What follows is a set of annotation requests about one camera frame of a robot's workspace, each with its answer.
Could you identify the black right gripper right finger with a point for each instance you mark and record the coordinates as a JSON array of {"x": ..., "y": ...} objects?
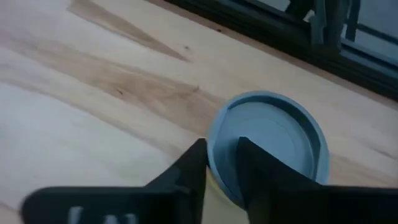
[{"x": 295, "y": 202}]

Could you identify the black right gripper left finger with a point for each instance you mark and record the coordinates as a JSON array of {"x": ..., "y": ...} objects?
[{"x": 124, "y": 205}]

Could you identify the yellow green short can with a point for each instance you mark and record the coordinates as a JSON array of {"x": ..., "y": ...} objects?
[{"x": 267, "y": 124}]

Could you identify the black metal stand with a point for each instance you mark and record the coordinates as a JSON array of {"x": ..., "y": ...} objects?
[{"x": 334, "y": 21}]

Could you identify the black aluminium table frame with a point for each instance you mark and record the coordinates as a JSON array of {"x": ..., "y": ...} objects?
[{"x": 280, "y": 37}]

